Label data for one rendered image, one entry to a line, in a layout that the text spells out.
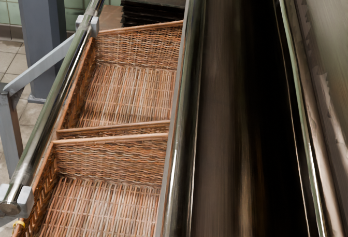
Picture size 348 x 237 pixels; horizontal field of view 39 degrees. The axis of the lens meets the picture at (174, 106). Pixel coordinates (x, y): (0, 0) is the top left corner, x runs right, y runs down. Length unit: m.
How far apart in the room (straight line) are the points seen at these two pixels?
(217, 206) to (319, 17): 0.22
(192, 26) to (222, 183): 0.21
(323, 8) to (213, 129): 0.16
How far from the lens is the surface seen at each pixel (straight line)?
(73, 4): 2.97
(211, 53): 0.57
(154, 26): 1.81
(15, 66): 2.98
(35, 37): 2.46
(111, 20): 2.24
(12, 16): 3.14
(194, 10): 0.60
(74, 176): 1.51
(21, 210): 0.73
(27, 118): 2.62
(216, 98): 0.50
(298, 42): 0.50
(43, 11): 2.37
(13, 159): 1.41
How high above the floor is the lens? 1.72
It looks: 40 degrees down
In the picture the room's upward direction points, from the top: 6 degrees clockwise
